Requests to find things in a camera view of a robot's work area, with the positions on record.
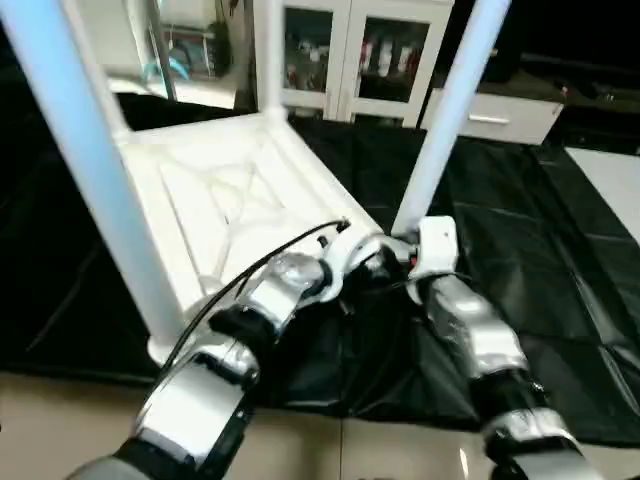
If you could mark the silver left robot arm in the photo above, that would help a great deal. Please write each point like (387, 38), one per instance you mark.
(270, 290)

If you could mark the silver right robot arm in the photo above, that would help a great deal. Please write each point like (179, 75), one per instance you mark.
(470, 330)

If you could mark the black work mat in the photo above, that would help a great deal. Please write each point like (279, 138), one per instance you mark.
(540, 260)

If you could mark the teal storage box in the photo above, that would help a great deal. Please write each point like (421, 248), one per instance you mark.
(190, 50)

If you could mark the white glass-door cabinet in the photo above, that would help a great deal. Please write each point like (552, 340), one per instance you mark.
(380, 50)

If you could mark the white drawer unit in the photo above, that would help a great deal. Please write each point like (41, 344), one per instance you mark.
(495, 118)

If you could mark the white plastic table top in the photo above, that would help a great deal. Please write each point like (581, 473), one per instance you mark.
(230, 180)

